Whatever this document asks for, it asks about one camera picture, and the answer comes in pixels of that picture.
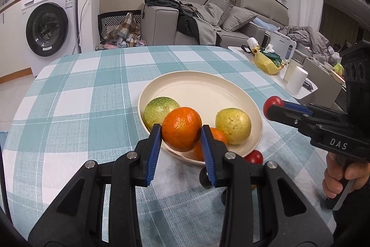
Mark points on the person's right forearm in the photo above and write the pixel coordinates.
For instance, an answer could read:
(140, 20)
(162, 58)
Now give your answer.
(355, 212)

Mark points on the white side table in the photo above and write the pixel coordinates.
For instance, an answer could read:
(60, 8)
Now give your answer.
(318, 82)

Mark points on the cream round plate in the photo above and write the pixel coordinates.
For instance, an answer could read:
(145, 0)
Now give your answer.
(202, 90)

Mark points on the checked clothes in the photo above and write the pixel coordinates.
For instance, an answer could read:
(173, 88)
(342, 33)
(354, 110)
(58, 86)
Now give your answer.
(127, 31)

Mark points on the green guava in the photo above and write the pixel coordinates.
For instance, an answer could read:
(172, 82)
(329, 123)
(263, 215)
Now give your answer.
(157, 112)

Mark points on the grey sofa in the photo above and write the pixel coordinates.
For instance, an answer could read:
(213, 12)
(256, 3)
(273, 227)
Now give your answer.
(159, 27)

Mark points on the black patterned laundry basket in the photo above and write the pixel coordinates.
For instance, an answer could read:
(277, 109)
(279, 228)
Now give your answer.
(108, 24)

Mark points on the yellow bag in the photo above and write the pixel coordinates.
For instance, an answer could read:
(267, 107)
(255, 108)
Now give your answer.
(266, 63)

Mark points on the person's right hand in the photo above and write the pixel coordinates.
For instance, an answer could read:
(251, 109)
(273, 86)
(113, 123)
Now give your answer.
(331, 174)

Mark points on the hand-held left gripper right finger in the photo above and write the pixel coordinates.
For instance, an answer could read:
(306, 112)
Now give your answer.
(206, 148)

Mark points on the white paper roll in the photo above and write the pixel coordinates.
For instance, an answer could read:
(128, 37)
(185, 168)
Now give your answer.
(296, 80)

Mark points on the white bottle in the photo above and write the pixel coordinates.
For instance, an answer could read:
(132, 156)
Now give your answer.
(253, 43)

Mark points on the orange mandarin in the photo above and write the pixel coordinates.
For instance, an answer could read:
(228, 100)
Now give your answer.
(218, 137)
(181, 128)

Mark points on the white air purifier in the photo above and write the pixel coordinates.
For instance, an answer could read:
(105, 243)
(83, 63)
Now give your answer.
(281, 43)

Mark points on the teal checked tablecloth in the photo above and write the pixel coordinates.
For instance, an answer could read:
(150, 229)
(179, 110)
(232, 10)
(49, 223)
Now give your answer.
(86, 119)

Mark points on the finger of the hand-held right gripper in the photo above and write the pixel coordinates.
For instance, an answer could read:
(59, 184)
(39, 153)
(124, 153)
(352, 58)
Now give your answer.
(292, 119)
(297, 108)

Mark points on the white kitchen counter cabinets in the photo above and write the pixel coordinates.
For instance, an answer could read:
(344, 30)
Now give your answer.
(11, 38)

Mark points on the red tomato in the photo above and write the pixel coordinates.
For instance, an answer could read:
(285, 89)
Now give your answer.
(273, 101)
(255, 156)

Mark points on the light blue pillow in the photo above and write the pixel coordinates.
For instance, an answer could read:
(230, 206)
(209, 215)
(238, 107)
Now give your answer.
(264, 24)

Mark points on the grey cushion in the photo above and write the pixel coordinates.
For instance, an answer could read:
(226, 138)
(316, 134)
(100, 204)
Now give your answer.
(221, 6)
(238, 18)

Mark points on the white washing machine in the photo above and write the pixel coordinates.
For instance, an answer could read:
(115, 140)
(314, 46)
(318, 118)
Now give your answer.
(55, 12)

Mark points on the dark purple plum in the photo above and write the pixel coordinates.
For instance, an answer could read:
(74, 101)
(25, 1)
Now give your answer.
(203, 179)

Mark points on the yellow guava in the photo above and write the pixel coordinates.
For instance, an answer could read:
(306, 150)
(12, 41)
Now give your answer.
(233, 125)

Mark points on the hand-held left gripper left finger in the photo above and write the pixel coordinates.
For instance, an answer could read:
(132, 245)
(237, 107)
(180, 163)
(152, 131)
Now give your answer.
(154, 148)

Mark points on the grey blanket heap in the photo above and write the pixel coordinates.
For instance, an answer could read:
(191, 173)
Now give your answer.
(309, 38)

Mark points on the dark jacket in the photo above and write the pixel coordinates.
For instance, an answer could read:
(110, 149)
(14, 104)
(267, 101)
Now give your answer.
(188, 24)

